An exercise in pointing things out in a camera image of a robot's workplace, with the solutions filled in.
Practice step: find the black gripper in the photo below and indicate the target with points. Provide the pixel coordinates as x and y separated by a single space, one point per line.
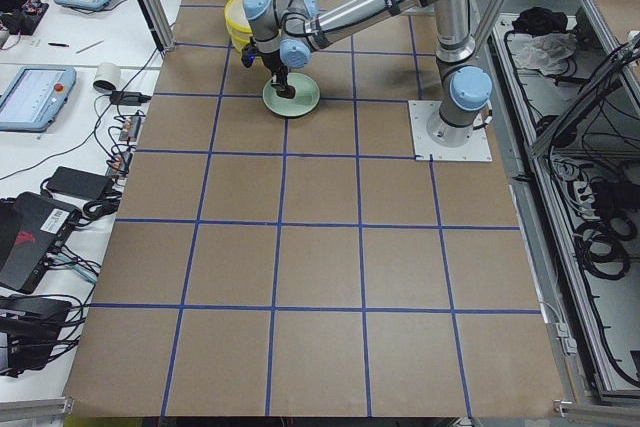
274 62

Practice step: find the yellow steamer top layer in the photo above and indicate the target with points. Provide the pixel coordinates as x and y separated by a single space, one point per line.
254 9

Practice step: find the brown chocolate bun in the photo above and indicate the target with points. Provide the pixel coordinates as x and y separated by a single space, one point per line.
288 93

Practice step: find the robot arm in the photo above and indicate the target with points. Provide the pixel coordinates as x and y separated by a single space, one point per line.
285 33

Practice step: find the yellow steamer lower layers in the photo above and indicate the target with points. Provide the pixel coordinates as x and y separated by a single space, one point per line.
239 38

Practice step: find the white steamer liner cloth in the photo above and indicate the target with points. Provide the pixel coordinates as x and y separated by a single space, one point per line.
235 14

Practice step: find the pale green plate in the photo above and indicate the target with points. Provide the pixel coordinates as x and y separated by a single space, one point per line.
301 98

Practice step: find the black power adapter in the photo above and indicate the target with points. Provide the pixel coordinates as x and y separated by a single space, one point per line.
128 98

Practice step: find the white tape roll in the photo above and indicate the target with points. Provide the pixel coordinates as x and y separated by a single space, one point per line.
107 78

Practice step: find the wooden stick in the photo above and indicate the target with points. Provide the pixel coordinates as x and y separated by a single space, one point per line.
88 47

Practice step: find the black laptop charger brick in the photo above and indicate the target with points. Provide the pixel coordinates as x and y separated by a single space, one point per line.
79 184

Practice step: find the lower blue teach pendant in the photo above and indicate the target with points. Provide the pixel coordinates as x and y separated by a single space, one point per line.
35 96

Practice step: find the black red mini computer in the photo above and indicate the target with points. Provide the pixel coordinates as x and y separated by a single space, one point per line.
32 227

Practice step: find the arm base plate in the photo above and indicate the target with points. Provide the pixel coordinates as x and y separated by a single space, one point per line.
420 10
434 140

